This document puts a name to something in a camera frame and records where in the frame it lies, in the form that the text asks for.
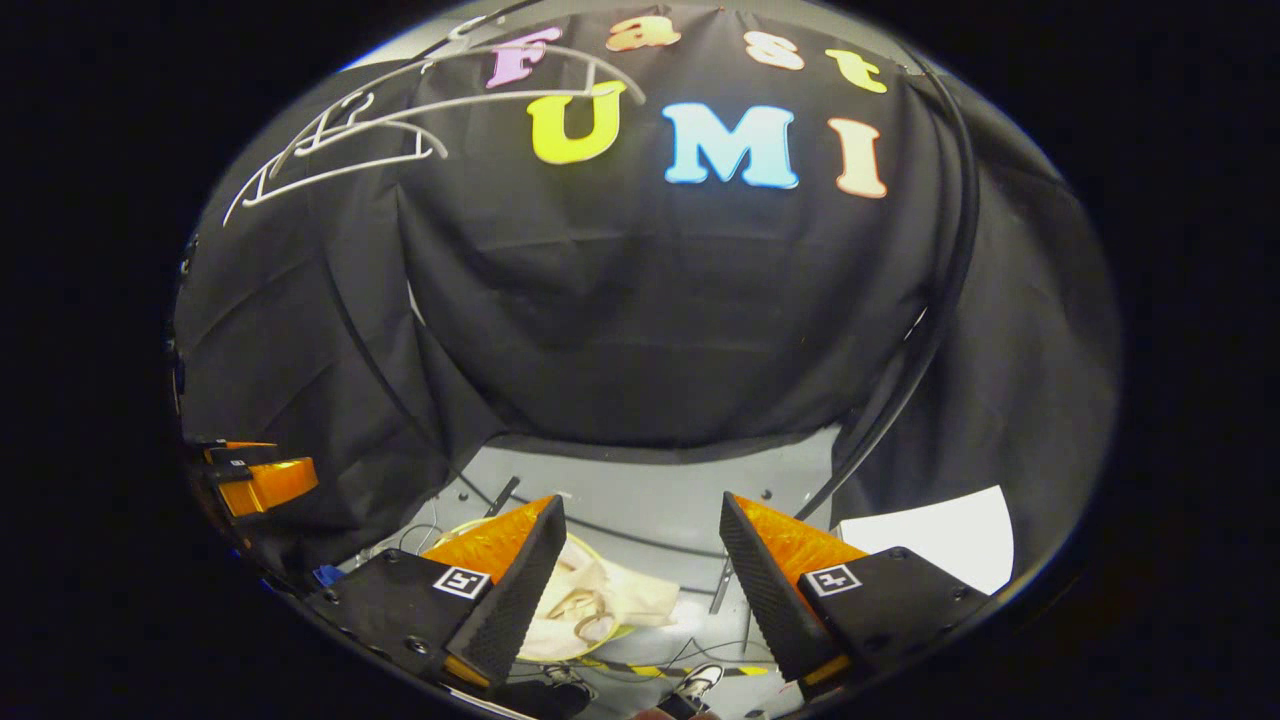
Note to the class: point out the small blue object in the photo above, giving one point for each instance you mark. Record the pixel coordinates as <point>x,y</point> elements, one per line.
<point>328,576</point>

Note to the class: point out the white plastic clothes hanger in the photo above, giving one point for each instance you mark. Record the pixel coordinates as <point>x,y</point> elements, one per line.
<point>480,100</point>
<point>330,172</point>

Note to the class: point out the yellow black floor tape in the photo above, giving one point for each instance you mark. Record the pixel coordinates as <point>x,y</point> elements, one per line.
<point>620,664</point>

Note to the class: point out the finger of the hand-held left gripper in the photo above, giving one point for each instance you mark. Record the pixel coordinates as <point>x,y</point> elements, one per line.
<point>240,452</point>
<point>270,485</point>

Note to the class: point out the white paper sheet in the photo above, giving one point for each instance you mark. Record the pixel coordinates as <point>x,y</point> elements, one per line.
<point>930,540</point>

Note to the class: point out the person's black white shoe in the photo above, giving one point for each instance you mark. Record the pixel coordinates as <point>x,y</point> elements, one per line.
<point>700,680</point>

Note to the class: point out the black backdrop cloth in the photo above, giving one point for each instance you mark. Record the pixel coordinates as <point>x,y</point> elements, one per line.
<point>650,300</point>

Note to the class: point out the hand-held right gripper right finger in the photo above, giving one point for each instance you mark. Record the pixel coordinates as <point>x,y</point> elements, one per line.
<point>765,590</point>

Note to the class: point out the white laundry hamper yellow rim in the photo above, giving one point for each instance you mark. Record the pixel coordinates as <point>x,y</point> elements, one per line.
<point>585,650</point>

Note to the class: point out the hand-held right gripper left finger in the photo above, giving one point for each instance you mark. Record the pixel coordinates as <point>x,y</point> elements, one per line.
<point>515,600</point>

